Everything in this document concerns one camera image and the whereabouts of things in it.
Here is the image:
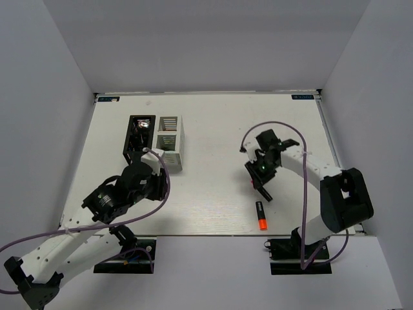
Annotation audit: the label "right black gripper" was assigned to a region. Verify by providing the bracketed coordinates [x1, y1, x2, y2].
[245, 154, 279, 189]

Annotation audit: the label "pink capped black highlighter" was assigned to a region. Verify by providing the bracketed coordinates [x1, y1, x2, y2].
[252, 180, 273, 202]

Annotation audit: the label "black handled scissors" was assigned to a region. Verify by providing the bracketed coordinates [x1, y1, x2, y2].
[129, 131, 150, 152]

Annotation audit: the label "orange capped black highlighter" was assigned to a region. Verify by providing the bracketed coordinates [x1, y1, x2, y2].
[256, 201, 268, 231]

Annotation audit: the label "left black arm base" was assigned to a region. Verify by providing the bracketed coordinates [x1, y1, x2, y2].
[93, 238, 157, 274]

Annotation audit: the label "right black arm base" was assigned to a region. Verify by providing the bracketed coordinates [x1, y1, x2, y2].
[264, 238, 332, 275]

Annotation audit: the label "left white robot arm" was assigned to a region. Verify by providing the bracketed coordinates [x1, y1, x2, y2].
[4, 157, 170, 309]

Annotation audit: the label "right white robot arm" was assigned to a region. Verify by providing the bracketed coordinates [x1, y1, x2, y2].
[240, 129, 374, 258]

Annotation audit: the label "white pen holder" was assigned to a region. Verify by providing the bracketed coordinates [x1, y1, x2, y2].
[152, 115, 185, 174]

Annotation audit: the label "black pen holder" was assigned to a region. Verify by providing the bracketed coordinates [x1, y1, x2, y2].
[123, 115, 156, 165]

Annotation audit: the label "right blue table label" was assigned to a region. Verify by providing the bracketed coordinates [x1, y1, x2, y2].
[291, 94, 314, 100]

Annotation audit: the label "blue table label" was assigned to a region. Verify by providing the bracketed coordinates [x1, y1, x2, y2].
[97, 96, 120, 102]
[291, 94, 314, 100]

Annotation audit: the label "left blue table label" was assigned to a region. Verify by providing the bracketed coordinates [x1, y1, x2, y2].
[97, 96, 120, 102]

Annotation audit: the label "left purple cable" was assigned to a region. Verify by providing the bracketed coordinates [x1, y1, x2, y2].
[0, 147, 172, 295]

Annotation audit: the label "purple cable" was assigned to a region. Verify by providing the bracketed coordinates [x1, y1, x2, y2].
[0, 147, 172, 295]
[240, 121, 350, 271]

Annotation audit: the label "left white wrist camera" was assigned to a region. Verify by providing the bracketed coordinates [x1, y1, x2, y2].
[141, 148, 165, 176]

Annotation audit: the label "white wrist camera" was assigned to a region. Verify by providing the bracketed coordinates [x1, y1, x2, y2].
[240, 142, 259, 163]
[141, 148, 165, 176]

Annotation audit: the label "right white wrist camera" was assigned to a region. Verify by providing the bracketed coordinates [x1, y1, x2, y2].
[240, 142, 259, 163]

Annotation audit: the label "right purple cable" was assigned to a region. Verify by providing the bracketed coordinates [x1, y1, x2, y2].
[240, 121, 350, 271]

